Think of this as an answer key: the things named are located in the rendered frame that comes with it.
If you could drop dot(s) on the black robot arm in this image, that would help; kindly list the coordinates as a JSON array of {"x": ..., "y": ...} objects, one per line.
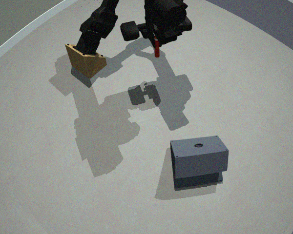
[{"x": 103, "y": 19}]

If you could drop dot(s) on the red cylinder with white band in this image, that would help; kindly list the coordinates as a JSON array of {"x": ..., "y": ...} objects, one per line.
[{"x": 157, "y": 48}]

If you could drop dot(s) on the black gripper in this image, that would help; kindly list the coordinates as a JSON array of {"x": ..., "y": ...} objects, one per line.
[{"x": 130, "y": 30}]

